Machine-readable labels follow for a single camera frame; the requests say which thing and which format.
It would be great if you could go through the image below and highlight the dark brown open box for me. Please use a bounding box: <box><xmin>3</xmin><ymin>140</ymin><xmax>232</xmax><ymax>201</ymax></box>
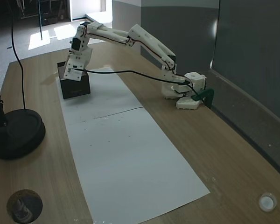
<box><xmin>56</xmin><ymin>61</ymin><xmax>91</xmax><ymax>100</ymax></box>

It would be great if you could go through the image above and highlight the small white paper sheet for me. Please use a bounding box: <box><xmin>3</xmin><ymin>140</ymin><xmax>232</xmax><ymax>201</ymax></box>
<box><xmin>56</xmin><ymin>66</ymin><xmax>144</xmax><ymax>126</ymax></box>

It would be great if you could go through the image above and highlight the black thin pole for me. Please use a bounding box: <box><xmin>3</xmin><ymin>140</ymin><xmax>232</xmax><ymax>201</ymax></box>
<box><xmin>38</xmin><ymin>0</ymin><xmax>44</xmax><ymax>42</ymax></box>

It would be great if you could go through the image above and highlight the black round lamp base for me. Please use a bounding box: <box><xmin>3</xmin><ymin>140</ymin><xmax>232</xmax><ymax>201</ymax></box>
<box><xmin>0</xmin><ymin>109</ymin><xmax>46</xmax><ymax>161</ymax></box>

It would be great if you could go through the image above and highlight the large white paper sheet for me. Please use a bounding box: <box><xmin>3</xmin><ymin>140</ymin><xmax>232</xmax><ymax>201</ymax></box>
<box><xmin>67</xmin><ymin>106</ymin><xmax>211</xmax><ymax>224</ymax></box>

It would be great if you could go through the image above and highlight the green table clamp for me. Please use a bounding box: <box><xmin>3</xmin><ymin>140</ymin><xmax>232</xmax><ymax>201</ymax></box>
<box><xmin>191</xmin><ymin>88</ymin><xmax>215</xmax><ymax>108</ymax></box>

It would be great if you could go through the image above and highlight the white round cap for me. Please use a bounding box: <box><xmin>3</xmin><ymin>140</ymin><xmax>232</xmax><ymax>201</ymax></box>
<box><xmin>258</xmin><ymin>192</ymin><xmax>278</xmax><ymax>212</ymax></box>

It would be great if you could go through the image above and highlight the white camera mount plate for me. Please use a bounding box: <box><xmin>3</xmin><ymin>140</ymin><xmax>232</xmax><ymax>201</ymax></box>
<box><xmin>63</xmin><ymin>54</ymin><xmax>88</xmax><ymax>82</ymax></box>

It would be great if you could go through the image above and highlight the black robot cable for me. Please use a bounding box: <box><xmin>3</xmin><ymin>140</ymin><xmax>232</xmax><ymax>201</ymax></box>
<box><xmin>71</xmin><ymin>67</ymin><xmax>213</xmax><ymax>108</ymax></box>

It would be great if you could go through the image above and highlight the black lamp cable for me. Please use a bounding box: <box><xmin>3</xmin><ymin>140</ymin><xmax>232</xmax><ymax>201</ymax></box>
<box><xmin>10</xmin><ymin>0</ymin><xmax>27</xmax><ymax>111</ymax></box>

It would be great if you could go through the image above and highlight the round table cable hole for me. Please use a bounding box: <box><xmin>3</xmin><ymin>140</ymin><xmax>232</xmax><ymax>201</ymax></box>
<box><xmin>6</xmin><ymin>189</ymin><xmax>43</xmax><ymax>224</ymax></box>

